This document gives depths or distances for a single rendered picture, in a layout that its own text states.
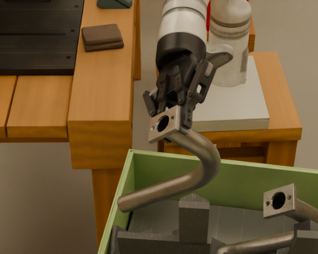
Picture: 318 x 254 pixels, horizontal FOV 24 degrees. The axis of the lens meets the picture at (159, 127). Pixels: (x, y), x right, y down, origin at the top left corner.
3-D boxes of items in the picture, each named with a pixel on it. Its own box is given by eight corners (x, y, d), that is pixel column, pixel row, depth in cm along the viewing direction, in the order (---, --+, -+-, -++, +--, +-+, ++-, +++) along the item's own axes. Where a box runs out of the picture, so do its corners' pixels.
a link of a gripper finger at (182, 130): (176, 107, 104) (175, 129, 102) (180, 105, 103) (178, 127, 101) (188, 114, 105) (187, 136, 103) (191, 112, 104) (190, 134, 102)
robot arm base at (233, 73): (243, 64, 181) (249, 5, 170) (246, 87, 174) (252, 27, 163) (205, 63, 181) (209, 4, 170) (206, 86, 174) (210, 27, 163)
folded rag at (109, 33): (119, 32, 191) (119, 21, 189) (124, 48, 185) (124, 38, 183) (81, 36, 190) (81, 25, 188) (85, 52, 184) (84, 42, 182)
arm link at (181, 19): (236, 59, 113) (237, 28, 116) (185, 22, 107) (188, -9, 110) (194, 82, 119) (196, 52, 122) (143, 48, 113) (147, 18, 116)
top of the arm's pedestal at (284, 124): (275, 63, 196) (276, 50, 194) (301, 140, 171) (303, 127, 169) (155, 67, 194) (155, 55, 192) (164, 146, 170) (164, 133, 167)
